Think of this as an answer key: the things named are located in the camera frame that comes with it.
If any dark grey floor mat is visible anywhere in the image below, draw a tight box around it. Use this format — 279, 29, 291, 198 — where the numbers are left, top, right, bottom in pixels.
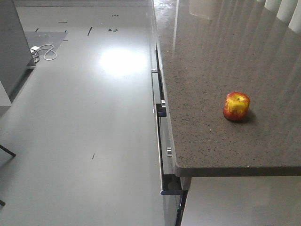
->
24, 31, 68, 51

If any black frame leg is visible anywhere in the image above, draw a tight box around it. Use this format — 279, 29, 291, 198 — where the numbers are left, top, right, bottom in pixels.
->
0, 144, 16, 207

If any grey cabinet at left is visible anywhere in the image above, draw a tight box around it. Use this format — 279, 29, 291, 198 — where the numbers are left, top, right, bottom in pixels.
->
0, 0, 35, 102

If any red yellow apple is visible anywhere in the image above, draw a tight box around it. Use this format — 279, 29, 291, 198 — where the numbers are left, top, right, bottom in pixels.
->
222, 92, 250, 121

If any grey stone counter cabinet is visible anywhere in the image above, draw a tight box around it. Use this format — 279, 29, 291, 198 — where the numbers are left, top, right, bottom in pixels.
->
155, 0, 301, 226

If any white power adapter with cable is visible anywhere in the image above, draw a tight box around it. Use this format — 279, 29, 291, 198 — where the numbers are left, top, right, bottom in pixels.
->
30, 44, 57, 62

